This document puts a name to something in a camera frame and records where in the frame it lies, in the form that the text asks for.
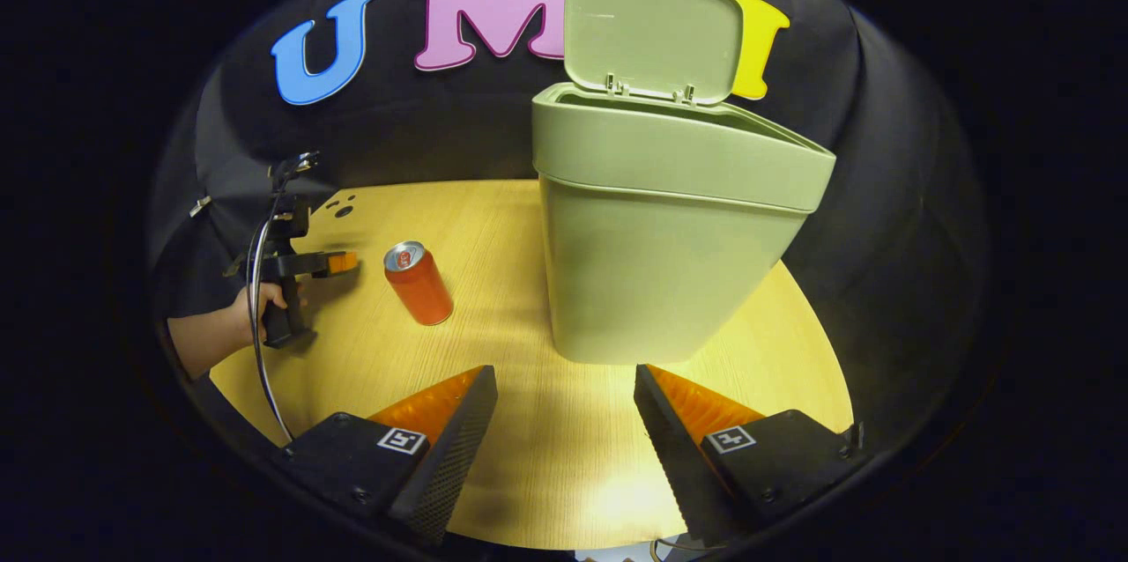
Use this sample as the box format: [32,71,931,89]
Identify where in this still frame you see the green desktop garbage bin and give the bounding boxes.
[531,0,836,366]

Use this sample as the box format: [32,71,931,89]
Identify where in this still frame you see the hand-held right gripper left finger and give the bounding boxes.
[282,365,499,545]

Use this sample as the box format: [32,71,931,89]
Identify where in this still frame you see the wooden desktop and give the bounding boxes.
[209,179,854,551]

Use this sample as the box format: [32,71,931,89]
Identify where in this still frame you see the red pop can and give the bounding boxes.
[383,240,455,327]

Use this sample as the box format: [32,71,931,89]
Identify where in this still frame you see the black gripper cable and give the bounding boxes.
[246,192,293,445]

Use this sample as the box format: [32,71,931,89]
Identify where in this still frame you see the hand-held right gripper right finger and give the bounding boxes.
[634,364,869,545]

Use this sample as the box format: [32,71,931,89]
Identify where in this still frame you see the black backdrop cloth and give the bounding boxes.
[148,0,988,448]

